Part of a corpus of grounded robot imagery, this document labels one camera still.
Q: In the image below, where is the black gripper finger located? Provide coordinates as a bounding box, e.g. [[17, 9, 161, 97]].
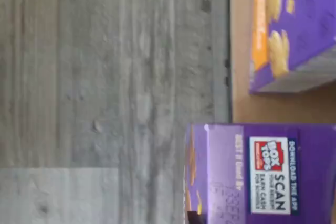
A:
[[186, 210, 204, 224]]

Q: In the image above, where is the purple Annie's box brown patch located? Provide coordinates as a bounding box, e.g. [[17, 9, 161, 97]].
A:
[[183, 123, 336, 224]]

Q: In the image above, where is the black metal shelf rack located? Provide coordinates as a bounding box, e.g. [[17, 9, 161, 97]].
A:
[[224, 0, 234, 124]]

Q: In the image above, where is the brown cardboard shelf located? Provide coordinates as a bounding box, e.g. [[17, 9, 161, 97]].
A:
[[230, 0, 336, 125]]

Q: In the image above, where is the purple Annie's box yellow-orange patch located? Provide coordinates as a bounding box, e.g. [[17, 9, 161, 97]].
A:
[[248, 0, 336, 94]]

